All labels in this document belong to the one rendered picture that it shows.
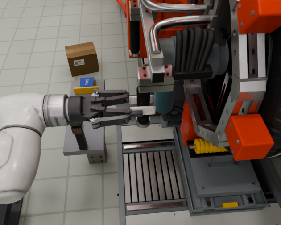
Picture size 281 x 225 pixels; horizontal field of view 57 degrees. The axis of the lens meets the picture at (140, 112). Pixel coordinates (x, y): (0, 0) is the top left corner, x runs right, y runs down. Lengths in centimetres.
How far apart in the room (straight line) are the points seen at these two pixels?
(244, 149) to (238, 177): 73
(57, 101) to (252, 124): 49
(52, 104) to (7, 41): 202
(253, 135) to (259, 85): 11
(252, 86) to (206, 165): 77
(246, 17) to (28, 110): 55
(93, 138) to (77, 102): 45
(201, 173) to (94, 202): 59
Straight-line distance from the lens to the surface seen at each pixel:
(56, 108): 71
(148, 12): 82
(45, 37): 263
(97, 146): 111
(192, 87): 110
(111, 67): 215
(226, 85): 97
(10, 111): 72
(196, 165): 134
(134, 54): 101
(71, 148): 113
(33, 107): 72
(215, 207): 135
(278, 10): 57
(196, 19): 74
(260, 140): 65
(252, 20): 57
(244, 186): 135
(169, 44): 80
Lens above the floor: 137
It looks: 50 degrees down
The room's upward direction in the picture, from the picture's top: straight up
